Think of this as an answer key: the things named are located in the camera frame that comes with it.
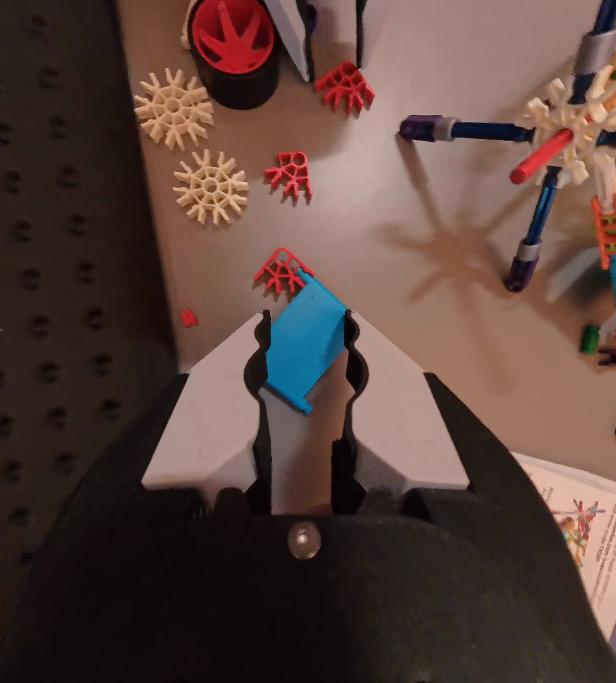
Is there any instruction booklet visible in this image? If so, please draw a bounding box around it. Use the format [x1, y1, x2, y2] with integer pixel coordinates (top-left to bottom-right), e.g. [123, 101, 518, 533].
[511, 452, 616, 641]

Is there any colourful toy construction model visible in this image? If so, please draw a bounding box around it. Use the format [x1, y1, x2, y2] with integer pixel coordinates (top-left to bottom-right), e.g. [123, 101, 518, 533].
[510, 0, 616, 366]

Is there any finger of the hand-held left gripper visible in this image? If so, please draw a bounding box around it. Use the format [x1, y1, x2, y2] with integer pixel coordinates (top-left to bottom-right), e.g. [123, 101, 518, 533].
[355, 0, 369, 69]
[265, 0, 318, 83]

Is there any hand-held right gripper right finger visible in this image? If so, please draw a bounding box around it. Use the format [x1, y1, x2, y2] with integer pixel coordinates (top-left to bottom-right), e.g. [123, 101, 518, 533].
[331, 309, 470, 515]

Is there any blue panel piece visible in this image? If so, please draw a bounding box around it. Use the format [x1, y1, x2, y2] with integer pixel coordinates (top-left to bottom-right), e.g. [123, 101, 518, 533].
[262, 268, 349, 414]

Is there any black perforated panel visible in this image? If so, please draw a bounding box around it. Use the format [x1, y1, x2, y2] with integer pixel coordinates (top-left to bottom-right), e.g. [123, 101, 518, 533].
[0, 0, 181, 641]

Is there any blue rod cross assembly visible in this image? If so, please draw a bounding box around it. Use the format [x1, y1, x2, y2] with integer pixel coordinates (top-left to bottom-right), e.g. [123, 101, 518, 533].
[398, 0, 616, 293]

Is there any white snowflake connector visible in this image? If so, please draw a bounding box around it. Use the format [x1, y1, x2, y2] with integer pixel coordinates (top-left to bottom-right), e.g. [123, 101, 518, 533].
[173, 149, 249, 226]
[133, 68, 214, 151]

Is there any black wheel red hub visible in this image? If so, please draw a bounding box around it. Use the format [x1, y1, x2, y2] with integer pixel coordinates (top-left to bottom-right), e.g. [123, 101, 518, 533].
[188, 0, 282, 110]

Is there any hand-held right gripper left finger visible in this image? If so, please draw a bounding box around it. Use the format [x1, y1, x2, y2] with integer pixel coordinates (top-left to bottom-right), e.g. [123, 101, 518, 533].
[142, 311, 274, 515]

